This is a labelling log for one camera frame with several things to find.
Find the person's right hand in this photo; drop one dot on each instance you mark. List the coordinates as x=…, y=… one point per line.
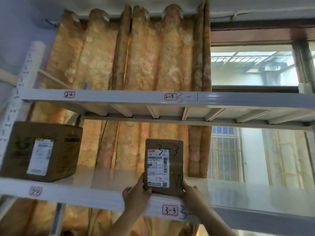
x=194, y=197

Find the person's left hand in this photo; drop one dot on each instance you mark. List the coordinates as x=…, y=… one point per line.
x=134, y=199

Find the person's left thumb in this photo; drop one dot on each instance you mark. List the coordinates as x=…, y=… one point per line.
x=142, y=181

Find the person's right thumb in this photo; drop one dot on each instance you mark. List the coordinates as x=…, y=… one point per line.
x=183, y=186

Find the small brown cardboard parcel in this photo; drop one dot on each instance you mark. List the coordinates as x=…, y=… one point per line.
x=163, y=167

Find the person's right forearm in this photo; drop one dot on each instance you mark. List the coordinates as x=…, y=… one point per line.
x=214, y=222

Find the person's left forearm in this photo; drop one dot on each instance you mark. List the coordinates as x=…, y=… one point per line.
x=123, y=224

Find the white metal shelving rack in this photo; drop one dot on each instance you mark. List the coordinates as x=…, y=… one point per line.
x=157, y=100

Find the large brown cardboard box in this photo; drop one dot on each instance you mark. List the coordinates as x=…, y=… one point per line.
x=41, y=151

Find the orange floral curtain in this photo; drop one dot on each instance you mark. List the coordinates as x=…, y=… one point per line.
x=137, y=71

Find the dark framed window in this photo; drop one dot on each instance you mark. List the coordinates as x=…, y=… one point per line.
x=260, y=100

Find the white curtain rod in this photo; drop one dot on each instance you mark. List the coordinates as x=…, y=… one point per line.
x=152, y=15

